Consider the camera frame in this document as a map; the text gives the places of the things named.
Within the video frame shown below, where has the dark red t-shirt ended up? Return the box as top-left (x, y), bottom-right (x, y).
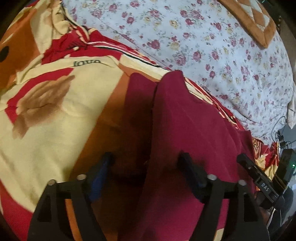
top-left (97, 71), bottom-right (253, 240)

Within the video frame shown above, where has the white floral quilt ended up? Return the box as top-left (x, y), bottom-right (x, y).
top-left (63, 1), bottom-right (295, 144)

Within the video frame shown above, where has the orange white checkered cushion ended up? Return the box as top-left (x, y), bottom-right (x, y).
top-left (219, 0), bottom-right (276, 49)

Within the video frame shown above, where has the black cable on quilt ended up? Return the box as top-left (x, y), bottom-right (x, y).
top-left (270, 115), bottom-right (293, 150)

